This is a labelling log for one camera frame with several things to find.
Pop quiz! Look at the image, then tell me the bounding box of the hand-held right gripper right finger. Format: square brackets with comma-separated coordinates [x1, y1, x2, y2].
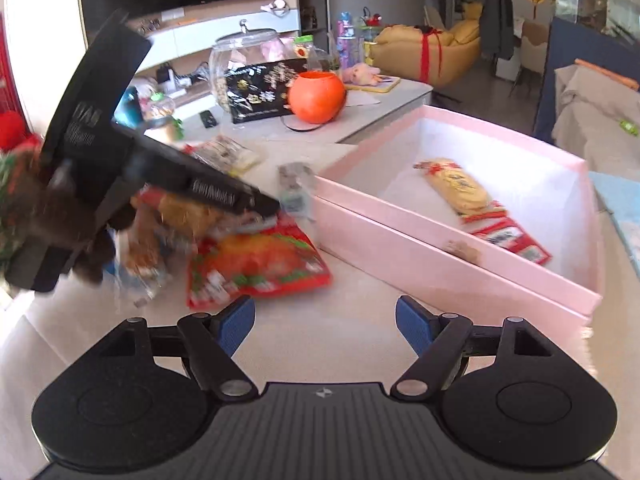
[390, 296, 548, 402]

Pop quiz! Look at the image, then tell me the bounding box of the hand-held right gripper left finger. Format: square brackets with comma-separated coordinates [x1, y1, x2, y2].
[97, 295, 260, 402]

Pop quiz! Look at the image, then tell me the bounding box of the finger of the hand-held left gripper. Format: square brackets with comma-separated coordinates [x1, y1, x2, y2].
[122, 127, 282, 221]

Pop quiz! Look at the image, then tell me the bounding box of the clear bread packet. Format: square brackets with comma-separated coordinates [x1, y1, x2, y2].
[115, 192, 226, 306]

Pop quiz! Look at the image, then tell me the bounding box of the pink gift box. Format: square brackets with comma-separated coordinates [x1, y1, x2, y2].
[310, 105, 603, 323]

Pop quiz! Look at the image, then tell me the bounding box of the red roast chicken packet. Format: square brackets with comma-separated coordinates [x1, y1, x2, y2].
[186, 222, 333, 310]

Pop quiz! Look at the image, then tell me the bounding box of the red snack packet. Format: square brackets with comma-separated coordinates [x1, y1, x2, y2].
[472, 217, 552, 266]

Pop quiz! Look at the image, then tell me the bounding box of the long cracker packet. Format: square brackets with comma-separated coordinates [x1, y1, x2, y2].
[414, 158, 507, 223]

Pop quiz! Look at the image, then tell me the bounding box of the person's left hand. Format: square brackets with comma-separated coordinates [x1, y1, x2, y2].
[69, 205, 137, 284]

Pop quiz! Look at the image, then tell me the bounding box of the white yellow snack packet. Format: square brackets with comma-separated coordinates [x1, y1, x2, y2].
[182, 135, 262, 177]

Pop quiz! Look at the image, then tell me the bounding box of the teal cup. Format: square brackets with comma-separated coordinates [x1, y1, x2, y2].
[112, 87, 143, 128]

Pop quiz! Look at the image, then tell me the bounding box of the small grey packet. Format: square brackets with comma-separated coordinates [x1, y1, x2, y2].
[277, 161, 317, 222]

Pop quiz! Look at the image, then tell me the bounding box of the black patterned snack bag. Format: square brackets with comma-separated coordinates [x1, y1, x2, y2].
[224, 58, 308, 123]

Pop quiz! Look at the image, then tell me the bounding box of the orange pumpkin bucket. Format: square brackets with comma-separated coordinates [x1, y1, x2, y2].
[280, 71, 347, 133]

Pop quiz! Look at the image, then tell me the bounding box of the large glass jar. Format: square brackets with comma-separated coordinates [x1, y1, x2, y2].
[208, 20, 293, 113]

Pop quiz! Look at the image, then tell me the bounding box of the white tv cabinet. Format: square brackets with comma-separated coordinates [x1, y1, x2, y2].
[125, 0, 303, 111]

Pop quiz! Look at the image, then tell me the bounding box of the pink plush toy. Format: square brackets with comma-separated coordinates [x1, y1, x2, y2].
[341, 62, 382, 86]

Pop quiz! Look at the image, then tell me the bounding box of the yellow flat book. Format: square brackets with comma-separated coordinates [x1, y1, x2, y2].
[345, 74, 401, 93]

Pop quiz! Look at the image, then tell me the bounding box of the yellow armchair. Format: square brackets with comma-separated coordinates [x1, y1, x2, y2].
[372, 0, 483, 88]

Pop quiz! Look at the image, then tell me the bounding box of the light blue puzzle board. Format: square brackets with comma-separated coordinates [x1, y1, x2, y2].
[587, 171, 640, 281]

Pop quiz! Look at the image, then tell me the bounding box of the red ribbon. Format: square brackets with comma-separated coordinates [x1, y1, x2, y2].
[419, 27, 446, 83]

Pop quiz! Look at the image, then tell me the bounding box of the white dining chair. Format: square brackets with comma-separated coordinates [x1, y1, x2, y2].
[511, 20, 551, 98]

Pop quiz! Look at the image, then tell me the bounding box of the orange long cushion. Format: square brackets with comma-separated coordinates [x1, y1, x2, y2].
[575, 58, 640, 92]

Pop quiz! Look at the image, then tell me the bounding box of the dark jacket on rack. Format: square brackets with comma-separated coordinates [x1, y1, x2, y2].
[479, 0, 516, 61]

